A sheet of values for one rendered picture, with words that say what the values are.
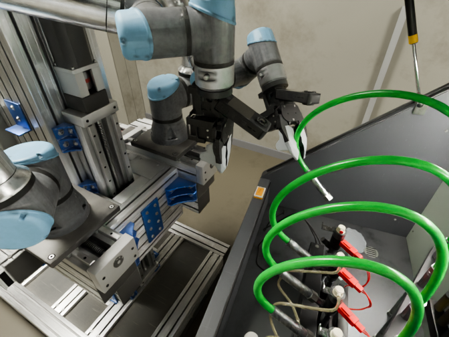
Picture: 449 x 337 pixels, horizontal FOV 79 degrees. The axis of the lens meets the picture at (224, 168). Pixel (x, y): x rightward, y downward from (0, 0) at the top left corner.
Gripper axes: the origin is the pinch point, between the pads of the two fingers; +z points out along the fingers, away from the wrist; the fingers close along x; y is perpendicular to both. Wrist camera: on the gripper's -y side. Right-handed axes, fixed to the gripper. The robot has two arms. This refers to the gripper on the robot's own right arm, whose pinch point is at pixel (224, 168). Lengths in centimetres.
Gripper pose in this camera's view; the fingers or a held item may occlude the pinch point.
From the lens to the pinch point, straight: 65.0
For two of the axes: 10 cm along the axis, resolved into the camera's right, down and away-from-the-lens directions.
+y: -9.4, -2.2, 2.7
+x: -3.5, 5.8, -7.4
